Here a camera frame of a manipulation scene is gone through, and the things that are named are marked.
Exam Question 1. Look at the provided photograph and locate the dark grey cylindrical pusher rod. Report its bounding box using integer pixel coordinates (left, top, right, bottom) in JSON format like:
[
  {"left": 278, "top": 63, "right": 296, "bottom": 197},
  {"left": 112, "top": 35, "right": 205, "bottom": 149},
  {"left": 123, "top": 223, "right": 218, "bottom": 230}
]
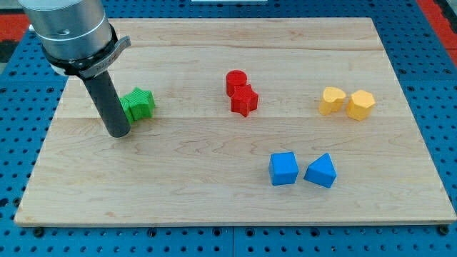
[{"left": 83, "top": 71, "right": 131, "bottom": 138}]

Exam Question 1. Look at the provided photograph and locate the black clamp mount ring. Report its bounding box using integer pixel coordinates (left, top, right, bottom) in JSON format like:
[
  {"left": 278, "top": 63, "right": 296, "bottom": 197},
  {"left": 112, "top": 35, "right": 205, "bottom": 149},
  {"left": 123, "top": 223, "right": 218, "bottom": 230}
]
[{"left": 42, "top": 24, "right": 131, "bottom": 79}]

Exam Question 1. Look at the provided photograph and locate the green star block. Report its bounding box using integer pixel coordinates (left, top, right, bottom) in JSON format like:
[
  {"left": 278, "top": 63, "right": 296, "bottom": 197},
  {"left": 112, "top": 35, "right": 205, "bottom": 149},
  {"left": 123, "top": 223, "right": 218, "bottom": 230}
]
[{"left": 124, "top": 87, "right": 155, "bottom": 121}]

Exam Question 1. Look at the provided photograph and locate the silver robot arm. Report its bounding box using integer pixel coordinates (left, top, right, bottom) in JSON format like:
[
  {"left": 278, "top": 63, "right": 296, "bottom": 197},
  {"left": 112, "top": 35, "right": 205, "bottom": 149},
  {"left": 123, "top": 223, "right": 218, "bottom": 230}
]
[{"left": 19, "top": 0, "right": 131, "bottom": 138}]

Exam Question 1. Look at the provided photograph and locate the red cylinder block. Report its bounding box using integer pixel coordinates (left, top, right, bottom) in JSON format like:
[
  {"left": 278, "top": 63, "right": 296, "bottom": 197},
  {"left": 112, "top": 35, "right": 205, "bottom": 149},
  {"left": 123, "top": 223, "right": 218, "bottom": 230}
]
[{"left": 226, "top": 70, "right": 248, "bottom": 97}]

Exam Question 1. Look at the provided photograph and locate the red star block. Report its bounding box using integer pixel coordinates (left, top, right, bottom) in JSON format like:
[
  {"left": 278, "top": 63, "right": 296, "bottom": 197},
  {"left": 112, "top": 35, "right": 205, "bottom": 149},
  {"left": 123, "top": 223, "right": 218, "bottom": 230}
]
[{"left": 231, "top": 84, "right": 258, "bottom": 117}]

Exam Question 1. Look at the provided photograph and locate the wooden board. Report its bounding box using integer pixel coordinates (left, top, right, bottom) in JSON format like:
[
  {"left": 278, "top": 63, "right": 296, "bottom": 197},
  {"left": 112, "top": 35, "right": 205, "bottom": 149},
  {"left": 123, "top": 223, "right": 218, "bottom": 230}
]
[{"left": 14, "top": 18, "right": 456, "bottom": 227}]

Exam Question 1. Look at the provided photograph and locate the blue cube block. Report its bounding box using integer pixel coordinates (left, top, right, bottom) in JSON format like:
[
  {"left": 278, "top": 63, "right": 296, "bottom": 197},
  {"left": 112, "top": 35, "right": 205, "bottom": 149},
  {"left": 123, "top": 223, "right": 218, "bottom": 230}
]
[{"left": 268, "top": 152, "right": 298, "bottom": 186}]

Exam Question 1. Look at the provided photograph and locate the yellow heart block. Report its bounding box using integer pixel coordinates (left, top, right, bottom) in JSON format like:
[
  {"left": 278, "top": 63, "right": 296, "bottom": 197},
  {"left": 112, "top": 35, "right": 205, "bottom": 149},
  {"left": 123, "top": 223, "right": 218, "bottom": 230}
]
[{"left": 318, "top": 86, "right": 346, "bottom": 116}]

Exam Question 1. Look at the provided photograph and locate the blue triangle block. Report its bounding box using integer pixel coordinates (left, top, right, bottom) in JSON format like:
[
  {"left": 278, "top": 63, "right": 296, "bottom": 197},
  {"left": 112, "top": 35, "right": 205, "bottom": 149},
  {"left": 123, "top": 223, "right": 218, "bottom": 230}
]
[{"left": 303, "top": 153, "right": 337, "bottom": 188}]

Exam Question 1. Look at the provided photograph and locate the yellow hexagon block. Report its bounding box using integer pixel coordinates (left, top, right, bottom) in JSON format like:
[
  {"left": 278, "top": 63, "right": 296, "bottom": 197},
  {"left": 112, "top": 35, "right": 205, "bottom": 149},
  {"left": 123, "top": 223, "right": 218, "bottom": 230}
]
[{"left": 346, "top": 90, "right": 376, "bottom": 121}]

